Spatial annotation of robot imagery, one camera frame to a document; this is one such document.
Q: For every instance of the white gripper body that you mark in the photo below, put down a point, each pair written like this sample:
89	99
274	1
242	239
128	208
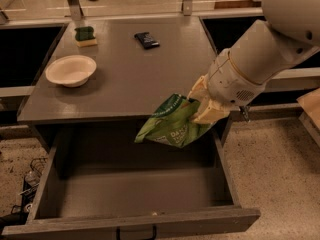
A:
231	79

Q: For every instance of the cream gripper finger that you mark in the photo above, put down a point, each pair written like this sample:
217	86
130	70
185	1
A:
209	111
199	91

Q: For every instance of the green rice chip bag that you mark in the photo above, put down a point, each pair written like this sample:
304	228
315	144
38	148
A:
171	123

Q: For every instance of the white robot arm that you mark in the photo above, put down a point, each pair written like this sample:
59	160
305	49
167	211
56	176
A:
288	35

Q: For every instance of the grey wooden drawer cabinet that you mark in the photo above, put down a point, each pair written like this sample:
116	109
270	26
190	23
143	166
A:
130	81

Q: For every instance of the open grey top drawer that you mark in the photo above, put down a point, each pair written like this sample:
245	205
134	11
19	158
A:
97	179

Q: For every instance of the dark blue snack bar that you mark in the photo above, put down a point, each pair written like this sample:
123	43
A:
146	40

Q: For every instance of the brown cardboard piece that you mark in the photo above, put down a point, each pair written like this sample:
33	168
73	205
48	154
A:
310	103

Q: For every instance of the green yellow sponge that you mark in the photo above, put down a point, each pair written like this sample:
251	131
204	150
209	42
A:
84	36

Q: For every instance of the white paper bowl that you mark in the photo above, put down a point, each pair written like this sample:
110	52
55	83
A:
71	71

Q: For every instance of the black drawer handle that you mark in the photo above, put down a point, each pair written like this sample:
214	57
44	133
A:
141	233

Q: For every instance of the metal post left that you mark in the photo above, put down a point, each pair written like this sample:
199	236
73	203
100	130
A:
75	10

